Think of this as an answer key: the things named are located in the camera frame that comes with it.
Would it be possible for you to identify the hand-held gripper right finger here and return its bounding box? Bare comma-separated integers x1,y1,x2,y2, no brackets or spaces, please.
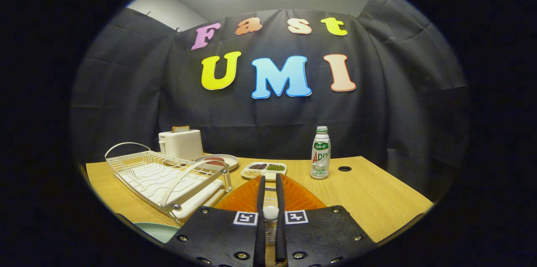
275,173,376,267

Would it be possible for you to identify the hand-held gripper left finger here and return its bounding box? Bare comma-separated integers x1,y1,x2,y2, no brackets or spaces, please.
166,175,267,267

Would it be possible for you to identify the spoon with ribbed white handle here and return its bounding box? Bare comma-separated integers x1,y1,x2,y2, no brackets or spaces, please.
262,205,280,246

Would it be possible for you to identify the metal wire dish rack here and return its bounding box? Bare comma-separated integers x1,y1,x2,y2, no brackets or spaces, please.
104,142,232,222

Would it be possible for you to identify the pale green plate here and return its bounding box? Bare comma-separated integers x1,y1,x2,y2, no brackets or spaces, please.
133,222,180,244

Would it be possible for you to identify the beige round plate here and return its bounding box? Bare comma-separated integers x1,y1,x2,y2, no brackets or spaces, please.
193,154,240,171

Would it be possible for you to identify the white divided tray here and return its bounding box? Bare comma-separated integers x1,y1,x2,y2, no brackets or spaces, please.
241,162,287,181

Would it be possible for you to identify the white drip tray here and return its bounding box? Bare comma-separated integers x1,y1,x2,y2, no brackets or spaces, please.
120,166,225,219

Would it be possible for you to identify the white green drink bottle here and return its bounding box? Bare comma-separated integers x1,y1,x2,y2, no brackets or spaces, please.
310,126,331,180

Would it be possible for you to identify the black backdrop cloth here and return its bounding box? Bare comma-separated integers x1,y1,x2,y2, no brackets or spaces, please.
70,0,468,205

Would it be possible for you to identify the white toaster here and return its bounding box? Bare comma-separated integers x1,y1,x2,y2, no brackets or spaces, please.
158,129,204,161

